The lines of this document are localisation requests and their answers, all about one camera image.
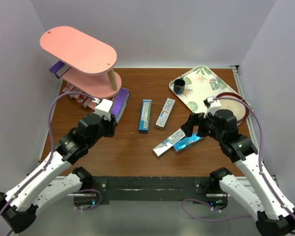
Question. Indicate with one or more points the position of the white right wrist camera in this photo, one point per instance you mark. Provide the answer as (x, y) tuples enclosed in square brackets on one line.
[(213, 105)]

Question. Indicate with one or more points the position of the shiny blue toothpaste box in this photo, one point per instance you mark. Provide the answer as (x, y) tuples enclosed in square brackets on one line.
[(186, 143)]

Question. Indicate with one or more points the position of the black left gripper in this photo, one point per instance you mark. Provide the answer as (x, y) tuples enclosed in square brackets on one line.
[(110, 126)]

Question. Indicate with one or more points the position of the red toothpaste box behind shelf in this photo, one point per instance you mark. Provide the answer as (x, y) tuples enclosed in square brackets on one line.
[(70, 88)]

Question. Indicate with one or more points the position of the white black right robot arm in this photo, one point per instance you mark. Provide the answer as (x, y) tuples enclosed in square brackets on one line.
[(274, 215)]

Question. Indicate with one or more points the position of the aluminium frame rail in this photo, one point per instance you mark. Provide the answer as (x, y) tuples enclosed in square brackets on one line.
[(234, 68)]

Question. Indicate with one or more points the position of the floral leaf print tray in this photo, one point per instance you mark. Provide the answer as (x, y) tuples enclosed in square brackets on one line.
[(201, 83)]

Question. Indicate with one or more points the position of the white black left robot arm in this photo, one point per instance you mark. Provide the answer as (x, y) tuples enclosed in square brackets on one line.
[(20, 205)]

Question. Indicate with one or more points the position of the silver R&O lower toothpaste box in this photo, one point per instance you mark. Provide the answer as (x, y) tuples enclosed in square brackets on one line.
[(169, 142)]

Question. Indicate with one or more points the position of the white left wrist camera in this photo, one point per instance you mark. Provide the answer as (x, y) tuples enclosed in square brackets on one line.
[(103, 109)]

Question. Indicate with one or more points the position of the red silver toothpaste box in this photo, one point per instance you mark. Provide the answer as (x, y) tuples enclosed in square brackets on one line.
[(84, 100)]

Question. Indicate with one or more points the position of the pink three tier shelf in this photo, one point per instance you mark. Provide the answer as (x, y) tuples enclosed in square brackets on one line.
[(90, 61)]

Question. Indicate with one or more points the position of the black front base bar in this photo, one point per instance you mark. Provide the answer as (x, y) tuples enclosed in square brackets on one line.
[(156, 189)]

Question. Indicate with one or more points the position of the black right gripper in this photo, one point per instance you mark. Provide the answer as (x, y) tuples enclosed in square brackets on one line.
[(193, 120)]

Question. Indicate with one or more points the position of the red rimmed beige plate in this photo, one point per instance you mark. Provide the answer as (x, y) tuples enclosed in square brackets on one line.
[(238, 109)]

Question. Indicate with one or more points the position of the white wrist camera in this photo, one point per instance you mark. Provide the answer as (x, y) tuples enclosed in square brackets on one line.
[(213, 105), (103, 109)]

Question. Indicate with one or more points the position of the silver R&O sensitive toothpaste box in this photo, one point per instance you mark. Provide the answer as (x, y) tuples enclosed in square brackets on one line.
[(164, 115)]

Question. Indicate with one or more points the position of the dark blue mug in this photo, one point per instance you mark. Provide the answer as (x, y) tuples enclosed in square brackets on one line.
[(179, 86)]

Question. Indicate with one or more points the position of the purple toothpaste box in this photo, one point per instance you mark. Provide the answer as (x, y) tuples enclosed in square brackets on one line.
[(120, 103), (59, 68)]

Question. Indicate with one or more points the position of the blue green toothpaste box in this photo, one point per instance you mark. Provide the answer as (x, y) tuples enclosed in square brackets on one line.
[(145, 116)]

